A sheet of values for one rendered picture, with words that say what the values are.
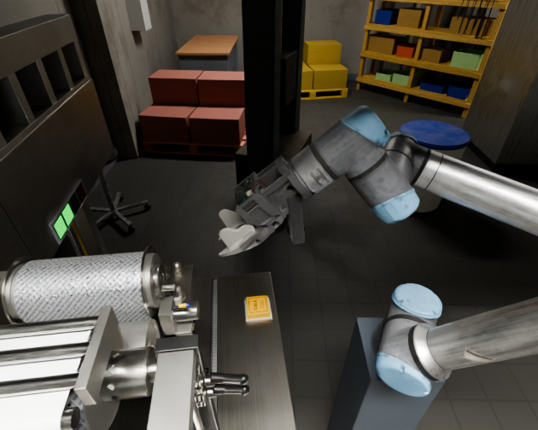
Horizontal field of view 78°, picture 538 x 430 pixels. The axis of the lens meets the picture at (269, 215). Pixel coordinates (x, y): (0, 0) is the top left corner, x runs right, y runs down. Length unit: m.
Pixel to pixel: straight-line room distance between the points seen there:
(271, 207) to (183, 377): 0.30
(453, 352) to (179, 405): 0.55
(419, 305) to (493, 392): 1.43
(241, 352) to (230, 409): 0.15
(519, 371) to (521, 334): 1.72
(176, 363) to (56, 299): 0.40
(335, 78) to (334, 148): 5.39
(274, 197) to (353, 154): 0.15
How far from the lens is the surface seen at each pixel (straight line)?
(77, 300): 0.75
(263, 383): 0.99
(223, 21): 6.83
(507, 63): 4.38
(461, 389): 2.22
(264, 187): 0.57
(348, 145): 0.53
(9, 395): 0.45
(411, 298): 0.92
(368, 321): 1.13
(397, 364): 0.81
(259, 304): 1.09
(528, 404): 2.35
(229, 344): 1.05
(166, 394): 0.40
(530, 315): 0.72
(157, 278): 0.72
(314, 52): 6.13
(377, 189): 0.56
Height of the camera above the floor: 1.79
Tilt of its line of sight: 37 degrees down
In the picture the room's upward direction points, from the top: straight up
